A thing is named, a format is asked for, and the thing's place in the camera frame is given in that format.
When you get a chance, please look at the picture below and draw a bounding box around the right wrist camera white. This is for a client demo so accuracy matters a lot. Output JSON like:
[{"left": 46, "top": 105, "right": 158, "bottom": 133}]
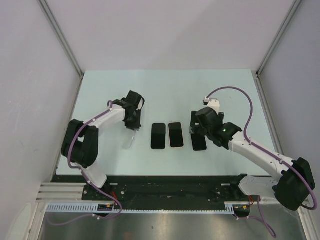
[{"left": 203, "top": 96, "right": 220, "bottom": 115}]

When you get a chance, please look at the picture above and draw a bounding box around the right aluminium corner post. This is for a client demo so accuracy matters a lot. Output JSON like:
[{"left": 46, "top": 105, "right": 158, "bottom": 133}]
[{"left": 256, "top": 0, "right": 305, "bottom": 76}]

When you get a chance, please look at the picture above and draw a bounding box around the clear magsafe phone case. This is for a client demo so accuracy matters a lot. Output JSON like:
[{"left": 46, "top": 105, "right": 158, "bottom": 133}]
[{"left": 123, "top": 129, "right": 137, "bottom": 150}]

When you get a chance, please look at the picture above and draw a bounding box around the white slotted cable duct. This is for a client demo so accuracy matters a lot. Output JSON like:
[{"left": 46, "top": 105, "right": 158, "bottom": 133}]
[{"left": 45, "top": 202, "right": 251, "bottom": 215}]

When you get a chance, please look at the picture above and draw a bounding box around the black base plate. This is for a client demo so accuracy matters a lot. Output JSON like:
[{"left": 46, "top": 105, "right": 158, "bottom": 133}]
[{"left": 65, "top": 174, "right": 258, "bottom": 217}]

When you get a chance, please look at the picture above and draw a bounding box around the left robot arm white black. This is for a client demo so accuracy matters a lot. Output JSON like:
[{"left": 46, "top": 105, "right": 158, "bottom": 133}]
[{"left": 61, "top": 90, "right": 145, "bottom": 200}]

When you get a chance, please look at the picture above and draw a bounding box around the small black phone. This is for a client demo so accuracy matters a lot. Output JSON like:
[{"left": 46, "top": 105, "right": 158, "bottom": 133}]
[{"left": 191, "top": 134, "right": 207, "bottom": 152}]

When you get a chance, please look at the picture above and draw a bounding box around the aluminium corner post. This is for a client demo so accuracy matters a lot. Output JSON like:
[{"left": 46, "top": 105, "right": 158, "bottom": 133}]
[
  {"left": 37, "top": 0, "right": 85, "bottom": 77},
  {"left": 256, "top": 0, "right": 305, "bottom": 76}
]

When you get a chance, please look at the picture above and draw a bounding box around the beige pink phone case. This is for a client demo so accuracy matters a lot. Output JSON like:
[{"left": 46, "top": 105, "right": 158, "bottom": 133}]
[{"left": 167, "top": 121, "right": 185, "bottom": 150}]

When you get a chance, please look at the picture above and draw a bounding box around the left aluminium corner post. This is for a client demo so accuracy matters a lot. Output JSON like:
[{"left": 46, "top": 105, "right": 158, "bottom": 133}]
[{"left": 37, "top": 0, "right": 85, "bottom": 77}]

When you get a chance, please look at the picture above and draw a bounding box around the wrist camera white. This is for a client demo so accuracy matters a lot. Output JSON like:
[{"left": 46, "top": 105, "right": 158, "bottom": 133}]
[
  {"left": 203, "top": 96, "right": 220, "bottom": 115},
  {"left": 136, "top": 97, "right": 145, "bottom": 111}
]

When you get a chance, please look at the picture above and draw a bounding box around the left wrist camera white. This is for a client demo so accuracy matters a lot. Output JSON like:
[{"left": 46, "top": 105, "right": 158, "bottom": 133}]
[{"left": 136, "top": 97, "right": 145, "bottom": 111}]

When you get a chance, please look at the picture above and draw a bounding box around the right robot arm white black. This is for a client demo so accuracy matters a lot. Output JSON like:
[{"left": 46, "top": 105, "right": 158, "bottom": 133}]
[{"left": 190, "top": 107, "right": 316, "bottom": 211}]

